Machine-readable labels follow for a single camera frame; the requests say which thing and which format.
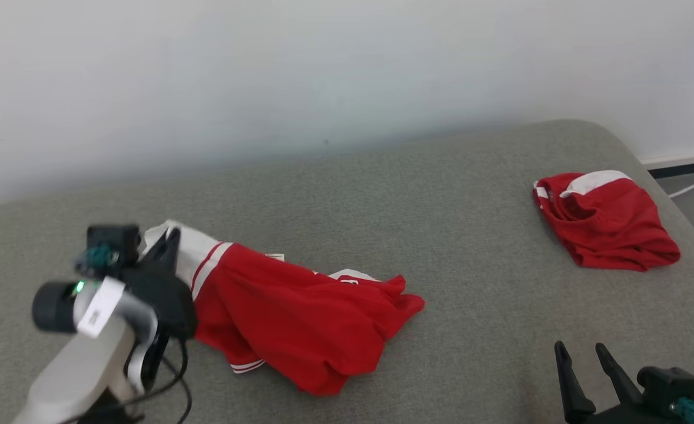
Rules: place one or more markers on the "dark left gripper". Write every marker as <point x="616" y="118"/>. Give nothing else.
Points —
<point x="161" y="300"/>

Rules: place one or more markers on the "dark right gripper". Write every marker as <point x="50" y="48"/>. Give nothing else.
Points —
<point x="623" y="415"/>

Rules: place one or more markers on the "red shorts with white stripes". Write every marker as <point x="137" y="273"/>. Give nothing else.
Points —
<point x="611" y="229"/>

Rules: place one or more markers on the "red basketball jersey white trim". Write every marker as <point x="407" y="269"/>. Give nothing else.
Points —
<point x="299" y="318"/>

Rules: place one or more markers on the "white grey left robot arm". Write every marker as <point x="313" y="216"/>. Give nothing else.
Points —
<point x="82" y="365"/>

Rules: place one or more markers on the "grey fabric sofa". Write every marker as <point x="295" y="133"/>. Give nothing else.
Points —
<point x="382" y="206"/>

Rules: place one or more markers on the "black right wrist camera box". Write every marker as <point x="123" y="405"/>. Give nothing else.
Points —
<point x="667" y="386"/>

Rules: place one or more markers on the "dark wall baseboard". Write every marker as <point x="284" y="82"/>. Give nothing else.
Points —
<point x="685" y="168"/>

